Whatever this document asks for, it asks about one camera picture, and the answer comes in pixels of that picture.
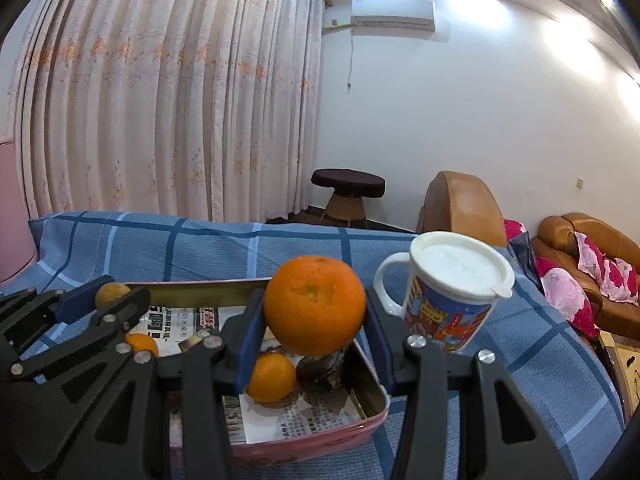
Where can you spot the white plastic mug lid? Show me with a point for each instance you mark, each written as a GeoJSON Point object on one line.
{"type": "Point", "coordinates": [457, 265]}

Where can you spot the magenta floral cloth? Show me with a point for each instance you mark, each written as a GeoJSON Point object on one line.
{"type": "Point", "coordinates": [511, 230]}

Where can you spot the pink floral curtain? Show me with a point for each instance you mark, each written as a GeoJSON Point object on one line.
{"type": "Point", "coordinates": [175, 85]}

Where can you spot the large orange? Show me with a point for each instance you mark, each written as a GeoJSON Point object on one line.
{"type": "Point", "coordinates": [315, 305]}

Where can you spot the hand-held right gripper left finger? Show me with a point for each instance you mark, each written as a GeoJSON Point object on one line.
{"type": "Point", "coordinates": [250, 350]}

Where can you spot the small yellow fruit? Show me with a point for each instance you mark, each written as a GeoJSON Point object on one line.
{"type": "Point", "coordinates": [111, 292]}

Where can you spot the small orange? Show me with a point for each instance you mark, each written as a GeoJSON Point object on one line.
{"type": "Point", "coordinates": [145, 344]}

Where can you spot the small brown lace-banded jar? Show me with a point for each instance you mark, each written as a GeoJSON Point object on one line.
{"type": "Point", "coordinates": [322, 372]}

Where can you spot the brown leather sofa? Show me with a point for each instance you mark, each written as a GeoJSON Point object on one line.
{"type": "Point", "coordinates": [555, 230]}

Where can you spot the wicker stool with dark cushion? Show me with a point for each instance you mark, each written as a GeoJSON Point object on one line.
{"type": "Point", "coordinates": [347, 182]}

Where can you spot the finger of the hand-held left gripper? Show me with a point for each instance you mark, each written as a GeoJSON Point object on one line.
{"type": "Point", "coordinates": [127, 305]}
{"type": "Point", "coordinates": [82, 297]}

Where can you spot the blue plaid blanket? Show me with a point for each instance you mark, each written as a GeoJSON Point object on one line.
{"type": "Point", "coordinates": [200, 250]}

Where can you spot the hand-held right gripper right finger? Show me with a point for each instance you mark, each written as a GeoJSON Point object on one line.
{"type": "Point", "coordinates": [377, 340]}

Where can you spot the pink metal tin box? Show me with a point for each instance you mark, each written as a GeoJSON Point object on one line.
{"type": "Point", "coordinates": [300, 447]}

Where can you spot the white air conditioner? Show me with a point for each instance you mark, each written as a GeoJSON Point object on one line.
{"type": "Point", "coordinates": [392, 11]}

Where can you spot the printed paper liner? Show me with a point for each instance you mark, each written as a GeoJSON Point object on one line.
{"type": "Point", "coordinates": [285, 420]}

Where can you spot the brown leather armchair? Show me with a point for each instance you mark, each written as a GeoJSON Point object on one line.
{"type": "Point", "coordinates": [465, 200]}

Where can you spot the white printed mug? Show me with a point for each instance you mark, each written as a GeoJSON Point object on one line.
{"type": "Point", "coordinates": [440, 320]}

